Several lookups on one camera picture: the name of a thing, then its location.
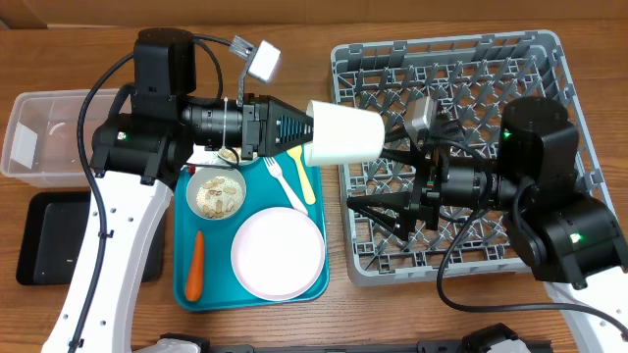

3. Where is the orange carrot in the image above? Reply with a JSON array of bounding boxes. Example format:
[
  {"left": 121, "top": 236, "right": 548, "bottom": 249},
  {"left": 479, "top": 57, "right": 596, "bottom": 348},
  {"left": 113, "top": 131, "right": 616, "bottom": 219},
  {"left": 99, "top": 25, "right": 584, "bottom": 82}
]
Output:
[{"left": 185, "top": 230, "right": 205, "bottom": 302}]

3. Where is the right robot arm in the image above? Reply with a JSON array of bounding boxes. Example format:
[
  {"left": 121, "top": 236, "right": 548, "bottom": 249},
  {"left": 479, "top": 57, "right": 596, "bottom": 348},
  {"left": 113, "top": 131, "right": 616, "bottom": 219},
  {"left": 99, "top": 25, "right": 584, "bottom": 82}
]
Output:
[{"left": 346, "top": 96, "right": 627, "bottom": 352}]

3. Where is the white paper cup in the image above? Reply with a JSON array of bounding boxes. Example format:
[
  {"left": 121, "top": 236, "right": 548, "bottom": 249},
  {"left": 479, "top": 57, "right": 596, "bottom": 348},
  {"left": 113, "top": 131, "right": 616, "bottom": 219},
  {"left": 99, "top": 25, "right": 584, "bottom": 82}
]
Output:
[{"left": 303, "top": 100, "right": 385, "bottom": 167}]

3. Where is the pink round plate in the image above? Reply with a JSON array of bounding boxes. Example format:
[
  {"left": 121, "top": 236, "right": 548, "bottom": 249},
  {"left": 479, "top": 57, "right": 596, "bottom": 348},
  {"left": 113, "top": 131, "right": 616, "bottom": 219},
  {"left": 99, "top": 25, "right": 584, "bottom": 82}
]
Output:
[{"left": 231, "top": 207, "right": 326, "bottom": 302}]

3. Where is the grey dishwasher rack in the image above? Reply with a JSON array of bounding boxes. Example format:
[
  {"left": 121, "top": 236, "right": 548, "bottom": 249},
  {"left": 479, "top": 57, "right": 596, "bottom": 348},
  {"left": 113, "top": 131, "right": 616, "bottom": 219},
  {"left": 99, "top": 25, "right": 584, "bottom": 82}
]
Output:
[{"left": 331, "top": 30, "right": 610, "bottom": 286}]

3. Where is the clear plastic bin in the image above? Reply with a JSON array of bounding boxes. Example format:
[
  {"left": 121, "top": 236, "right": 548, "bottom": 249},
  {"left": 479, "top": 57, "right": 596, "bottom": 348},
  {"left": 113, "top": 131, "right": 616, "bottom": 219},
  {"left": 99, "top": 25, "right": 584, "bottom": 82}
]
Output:
[{"left": 0, "top": 88, "right": 124, "bottom": 189}]

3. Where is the cream bowl with peanuts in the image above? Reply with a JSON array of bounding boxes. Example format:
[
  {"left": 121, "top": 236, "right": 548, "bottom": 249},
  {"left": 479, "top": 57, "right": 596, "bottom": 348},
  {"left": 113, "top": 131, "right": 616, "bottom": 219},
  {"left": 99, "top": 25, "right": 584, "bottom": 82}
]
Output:
[{"left": 218, "top": 147, "right": 258, "bottom": 166}]

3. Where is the yellow plastic spoon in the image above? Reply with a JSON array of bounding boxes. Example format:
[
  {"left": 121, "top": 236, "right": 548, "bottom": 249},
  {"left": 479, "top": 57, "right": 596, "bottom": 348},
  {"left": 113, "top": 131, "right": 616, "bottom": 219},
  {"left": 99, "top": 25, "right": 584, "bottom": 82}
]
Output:
[{"left": 288, "top": 145, "right": 316, "bottom": 205}]

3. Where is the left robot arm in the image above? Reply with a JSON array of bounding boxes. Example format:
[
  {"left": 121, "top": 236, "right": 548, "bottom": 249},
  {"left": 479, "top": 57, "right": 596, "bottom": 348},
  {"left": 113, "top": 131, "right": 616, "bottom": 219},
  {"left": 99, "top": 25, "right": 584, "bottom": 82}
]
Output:
[{"left": 43, "top": 27, "right": 314, "bottom": 352}]

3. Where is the white plastic fork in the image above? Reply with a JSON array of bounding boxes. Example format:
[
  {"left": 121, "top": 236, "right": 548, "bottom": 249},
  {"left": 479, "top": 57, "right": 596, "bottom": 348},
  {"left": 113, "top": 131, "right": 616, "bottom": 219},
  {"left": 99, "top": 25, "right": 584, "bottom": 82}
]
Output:
[{"left": 263, "top": 157, "right": 308, "bottom": 215}]

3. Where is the grey bowl with peanuts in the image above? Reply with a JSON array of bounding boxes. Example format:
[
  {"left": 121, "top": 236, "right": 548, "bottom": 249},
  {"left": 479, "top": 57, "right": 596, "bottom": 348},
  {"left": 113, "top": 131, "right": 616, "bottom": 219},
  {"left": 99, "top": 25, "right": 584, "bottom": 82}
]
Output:
[{"left": 186, "top": 167, "right": 246, "bottom": 221}]

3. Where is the teal plastic tray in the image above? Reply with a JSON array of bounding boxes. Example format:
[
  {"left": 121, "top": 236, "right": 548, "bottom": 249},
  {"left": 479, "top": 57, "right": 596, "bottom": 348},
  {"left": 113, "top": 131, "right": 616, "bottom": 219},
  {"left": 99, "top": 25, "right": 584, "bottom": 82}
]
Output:
[{"left": 173, "top": 153, "right": 330, "bottom": 312}]

